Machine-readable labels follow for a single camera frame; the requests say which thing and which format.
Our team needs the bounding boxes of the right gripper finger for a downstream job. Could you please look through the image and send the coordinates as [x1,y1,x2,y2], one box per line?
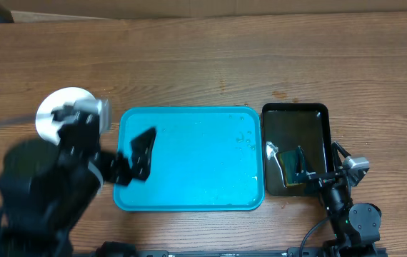
[331,141,350,171]
[294,146,314,183]

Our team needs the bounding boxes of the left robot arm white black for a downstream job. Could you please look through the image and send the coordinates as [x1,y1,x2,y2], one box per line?
[0,103,156,256]

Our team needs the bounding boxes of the teal plastic tray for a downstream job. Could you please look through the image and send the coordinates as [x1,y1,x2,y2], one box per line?
[113,106,265,211]

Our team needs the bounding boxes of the black water tray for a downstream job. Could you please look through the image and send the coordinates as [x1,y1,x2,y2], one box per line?
[261,103,334,196]

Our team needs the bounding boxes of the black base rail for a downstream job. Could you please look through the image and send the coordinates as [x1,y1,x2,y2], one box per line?
[71,241,388,257]

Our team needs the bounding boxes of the white plate with ketchup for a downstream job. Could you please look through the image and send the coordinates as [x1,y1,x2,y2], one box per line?
[35,87,95,145]

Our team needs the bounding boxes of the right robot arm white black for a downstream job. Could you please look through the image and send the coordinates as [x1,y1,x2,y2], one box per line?
[290,141,388,257]

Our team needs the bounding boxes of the cardboard panel at back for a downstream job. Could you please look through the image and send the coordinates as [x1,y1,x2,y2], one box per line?
[1,0,407,19]

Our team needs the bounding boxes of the green yellow sponge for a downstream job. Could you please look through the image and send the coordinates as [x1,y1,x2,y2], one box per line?
[276,149,300,187]

